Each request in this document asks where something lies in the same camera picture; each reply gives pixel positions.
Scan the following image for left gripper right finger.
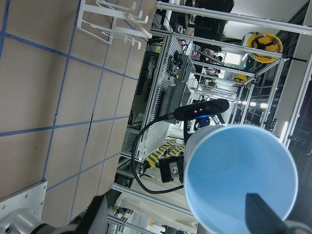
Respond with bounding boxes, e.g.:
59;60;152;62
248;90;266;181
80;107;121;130
245;193;287;234

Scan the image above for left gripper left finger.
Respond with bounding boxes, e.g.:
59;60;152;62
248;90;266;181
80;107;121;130
70;195;108;234

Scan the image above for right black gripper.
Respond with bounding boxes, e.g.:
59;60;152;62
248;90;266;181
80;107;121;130
158;118;211;183

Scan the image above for light blue plastic cup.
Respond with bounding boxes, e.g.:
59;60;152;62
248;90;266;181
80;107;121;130
183;124;298;234

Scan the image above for yellow hard hat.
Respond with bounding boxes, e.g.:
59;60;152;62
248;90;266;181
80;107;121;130
243;32;283;63

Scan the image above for black braided cable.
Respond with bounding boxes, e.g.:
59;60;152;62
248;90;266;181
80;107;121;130
131;114;185;195

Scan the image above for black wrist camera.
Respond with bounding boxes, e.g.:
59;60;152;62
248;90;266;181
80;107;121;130
174;98;230;121

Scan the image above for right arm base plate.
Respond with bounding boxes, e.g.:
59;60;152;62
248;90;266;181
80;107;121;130
0;181;48;220

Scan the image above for white wire cup rack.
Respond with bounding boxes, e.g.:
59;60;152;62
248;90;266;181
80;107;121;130
77;0;152;49

